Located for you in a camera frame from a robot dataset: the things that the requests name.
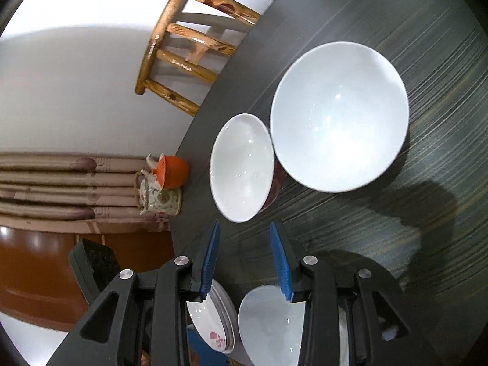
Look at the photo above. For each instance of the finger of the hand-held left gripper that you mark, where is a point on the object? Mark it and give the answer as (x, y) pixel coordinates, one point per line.
(93, 267)

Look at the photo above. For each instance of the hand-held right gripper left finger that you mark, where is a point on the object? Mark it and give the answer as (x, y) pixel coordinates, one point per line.
(209, 263)

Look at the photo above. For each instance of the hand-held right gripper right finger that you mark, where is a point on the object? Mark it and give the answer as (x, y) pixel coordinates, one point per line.
(282, 270)

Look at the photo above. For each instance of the medium white floral bowl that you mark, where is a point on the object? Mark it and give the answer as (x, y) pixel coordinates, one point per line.
(267, 324)

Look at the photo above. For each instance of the small white floral plate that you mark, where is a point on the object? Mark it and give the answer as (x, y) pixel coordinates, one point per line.
(204, 320)

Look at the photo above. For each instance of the large white floral plate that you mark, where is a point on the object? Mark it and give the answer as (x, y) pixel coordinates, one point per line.
(235, 326)

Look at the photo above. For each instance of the small pink patterned bowl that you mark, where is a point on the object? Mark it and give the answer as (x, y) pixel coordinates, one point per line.
(240, 167)

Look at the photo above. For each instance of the large pale blue bowl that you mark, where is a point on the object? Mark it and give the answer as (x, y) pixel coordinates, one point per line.
(339, 122)

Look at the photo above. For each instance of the brown wooden door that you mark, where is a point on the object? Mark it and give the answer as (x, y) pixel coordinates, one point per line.
(38, 267)

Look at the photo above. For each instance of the floral ceramic teapot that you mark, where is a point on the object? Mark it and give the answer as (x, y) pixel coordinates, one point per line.
(160, 198)

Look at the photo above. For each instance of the beige patterned curtain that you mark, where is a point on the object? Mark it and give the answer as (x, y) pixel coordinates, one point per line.
(57, 186)

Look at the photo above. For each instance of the orange lidded cup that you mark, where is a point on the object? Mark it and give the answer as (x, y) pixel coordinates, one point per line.
(175, 171)

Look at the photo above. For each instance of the wooden chair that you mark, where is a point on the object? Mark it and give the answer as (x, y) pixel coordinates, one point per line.
(152, 57)

